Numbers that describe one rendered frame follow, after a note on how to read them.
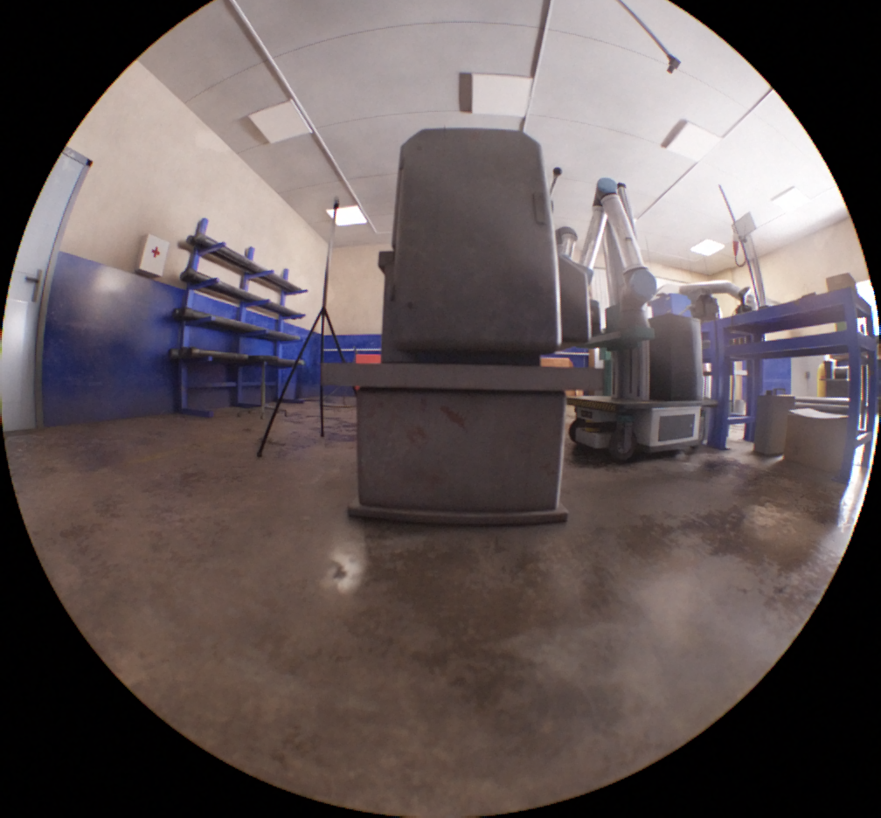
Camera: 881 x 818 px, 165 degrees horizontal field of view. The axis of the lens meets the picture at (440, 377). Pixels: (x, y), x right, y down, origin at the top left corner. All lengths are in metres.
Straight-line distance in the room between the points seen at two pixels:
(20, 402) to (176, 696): 2.62
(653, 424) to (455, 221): 1.39
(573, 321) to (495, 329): 0.28
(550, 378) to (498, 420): 0.18
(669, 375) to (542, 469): 1.25
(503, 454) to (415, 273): 0.56
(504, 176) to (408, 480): 0.96
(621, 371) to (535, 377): 1.36
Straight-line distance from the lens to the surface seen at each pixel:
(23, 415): 2.99
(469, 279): 0.83
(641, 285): 1.61
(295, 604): 0.65
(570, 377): 0.87
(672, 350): 1.98
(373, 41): 3.38
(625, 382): 2.13
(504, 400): 0.86
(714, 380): 2.37
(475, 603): 0.64
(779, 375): 8.19
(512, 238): 0.89
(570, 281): 1.00
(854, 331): 1.83
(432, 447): 0.87
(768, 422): 2.26
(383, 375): 0.85
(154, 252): 3.49
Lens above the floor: 0.42
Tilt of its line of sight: level
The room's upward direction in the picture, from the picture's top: 1 degrees clockwise
